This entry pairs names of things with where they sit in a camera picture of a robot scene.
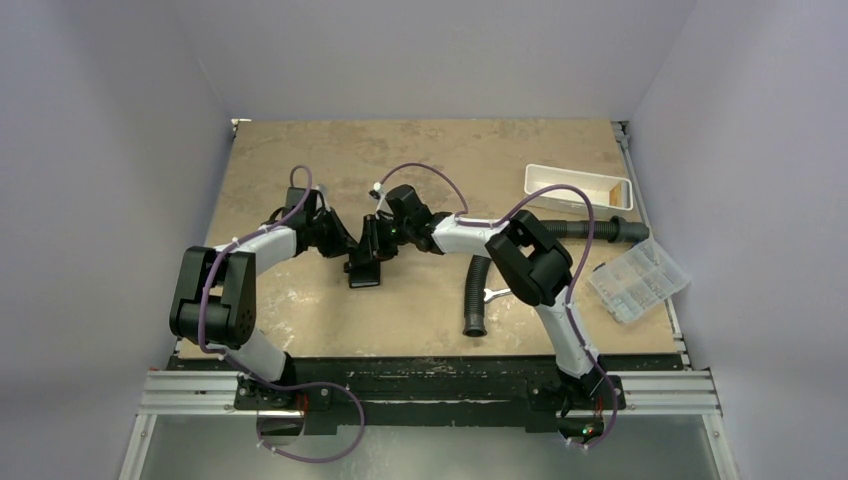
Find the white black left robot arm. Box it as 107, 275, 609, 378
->
169, 186, 356, 409

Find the silver open-end wrench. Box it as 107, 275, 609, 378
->
483, 288, 512, 304

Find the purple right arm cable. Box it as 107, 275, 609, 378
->
372, 162, 621, 452

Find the black leather card holder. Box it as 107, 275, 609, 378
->
343, 255, 381, 289

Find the white plastic tray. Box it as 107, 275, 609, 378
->
523, 163, 634, 217

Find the grey corrugated hose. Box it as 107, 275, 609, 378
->
462, 215, 652, 339

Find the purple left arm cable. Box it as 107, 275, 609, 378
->
197, 164, 367, 465

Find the clear plastic organizer box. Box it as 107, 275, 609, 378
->
589, 238, 691, 325

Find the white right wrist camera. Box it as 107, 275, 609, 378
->
368, 182, 392, 215

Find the black aluminium base frame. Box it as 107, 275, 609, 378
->
140, 356, 720, 436

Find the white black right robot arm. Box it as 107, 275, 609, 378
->
344, 184, 605, 407

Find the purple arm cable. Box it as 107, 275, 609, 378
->
197, 164, 367, 465
372, 162, 621, 452

